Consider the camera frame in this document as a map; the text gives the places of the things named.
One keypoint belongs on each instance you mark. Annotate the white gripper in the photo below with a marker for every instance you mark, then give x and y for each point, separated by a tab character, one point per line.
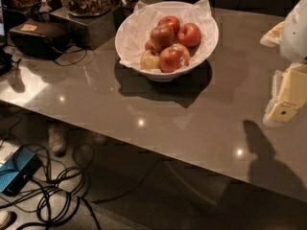
295	35

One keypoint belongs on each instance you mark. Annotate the small red apple left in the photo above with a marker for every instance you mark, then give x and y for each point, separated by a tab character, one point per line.
148	45

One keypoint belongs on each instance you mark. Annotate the white paper liner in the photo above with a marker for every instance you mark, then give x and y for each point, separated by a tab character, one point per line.
134	35

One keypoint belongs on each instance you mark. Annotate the black card terminal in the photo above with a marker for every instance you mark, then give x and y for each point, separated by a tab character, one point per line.
46	40

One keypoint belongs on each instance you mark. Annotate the yellow green apple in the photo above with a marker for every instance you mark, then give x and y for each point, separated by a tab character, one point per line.
149	60

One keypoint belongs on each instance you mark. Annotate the red apple front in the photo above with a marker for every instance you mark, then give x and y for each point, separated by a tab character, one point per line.
171	59

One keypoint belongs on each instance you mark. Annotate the blue power box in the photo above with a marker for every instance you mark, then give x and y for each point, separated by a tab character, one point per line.
17	171

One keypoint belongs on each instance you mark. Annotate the metal scoop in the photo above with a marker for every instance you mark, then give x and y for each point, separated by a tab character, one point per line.
44	6

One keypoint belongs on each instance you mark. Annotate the white shoe at corner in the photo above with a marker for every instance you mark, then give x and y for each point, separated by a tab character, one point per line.
5	219

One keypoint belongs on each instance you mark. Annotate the red apple right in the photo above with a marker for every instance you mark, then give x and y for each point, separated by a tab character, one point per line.
189	35

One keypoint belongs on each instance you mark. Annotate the red apple back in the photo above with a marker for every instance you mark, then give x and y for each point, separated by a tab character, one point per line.
170	20

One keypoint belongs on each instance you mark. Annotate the white bowl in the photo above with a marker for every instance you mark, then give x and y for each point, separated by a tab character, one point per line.
166	75

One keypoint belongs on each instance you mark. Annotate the black device at left edge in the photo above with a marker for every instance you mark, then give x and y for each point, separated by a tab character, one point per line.
5	62

